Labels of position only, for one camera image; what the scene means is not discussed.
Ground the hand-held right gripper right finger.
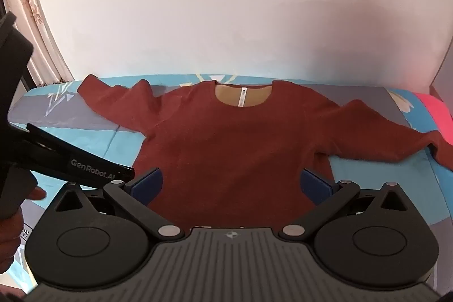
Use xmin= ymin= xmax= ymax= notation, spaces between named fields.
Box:
xmin=279 ymin=168 xmax=410 ymax=241

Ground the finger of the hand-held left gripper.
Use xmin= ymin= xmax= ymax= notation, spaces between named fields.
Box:
xmin=115 ymin=163 xmax=135 ymax=184

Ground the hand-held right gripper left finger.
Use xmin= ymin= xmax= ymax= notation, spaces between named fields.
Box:
xmin=55 ymin=168 xmax=186 ymax=241

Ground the dark red sweater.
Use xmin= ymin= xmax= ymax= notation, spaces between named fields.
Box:
xmin=77 ymin=74 xmax=453 ymax=230

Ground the person's left hand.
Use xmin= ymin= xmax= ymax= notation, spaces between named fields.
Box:
xmin=0 ymin=187 xmax=47 ymax=293

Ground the blue grey printed bed sheet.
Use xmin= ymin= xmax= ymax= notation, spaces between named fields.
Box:
xmin=6 ymin=73 xmax=453 ymax=228

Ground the beige patterned curtain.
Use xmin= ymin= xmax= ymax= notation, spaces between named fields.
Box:
xmin=0 ymin=0 xmax=76 ymax=86

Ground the dark furniture panel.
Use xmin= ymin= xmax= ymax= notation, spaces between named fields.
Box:
xmin=428 ymin=37 xmax=453 ymax=102

